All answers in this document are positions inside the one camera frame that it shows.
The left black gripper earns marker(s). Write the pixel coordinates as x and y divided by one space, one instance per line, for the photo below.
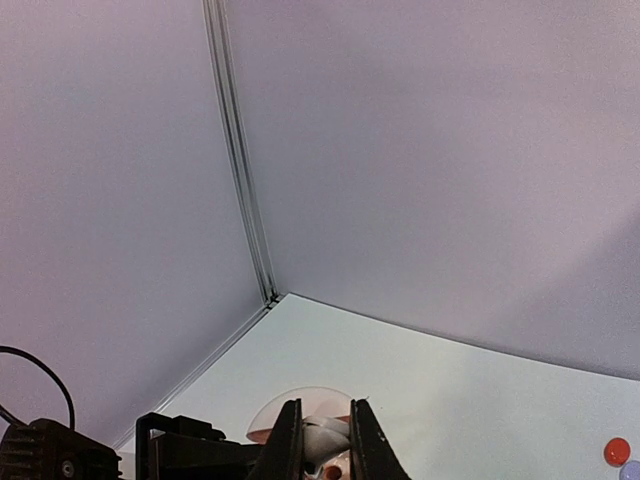
185 448

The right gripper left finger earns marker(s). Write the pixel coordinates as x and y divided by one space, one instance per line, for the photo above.
281 458

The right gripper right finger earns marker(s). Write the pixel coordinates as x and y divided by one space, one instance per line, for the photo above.
371 455

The white earbud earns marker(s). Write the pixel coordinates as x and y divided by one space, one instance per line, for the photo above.
323 439

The red charging case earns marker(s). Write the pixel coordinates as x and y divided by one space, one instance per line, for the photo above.
617 452

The purple charging case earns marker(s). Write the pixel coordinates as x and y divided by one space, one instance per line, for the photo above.
630 470

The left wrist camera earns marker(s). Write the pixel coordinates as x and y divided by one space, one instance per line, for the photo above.
48 450

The left aluminium corner post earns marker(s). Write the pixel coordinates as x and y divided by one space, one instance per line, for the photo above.
196 273

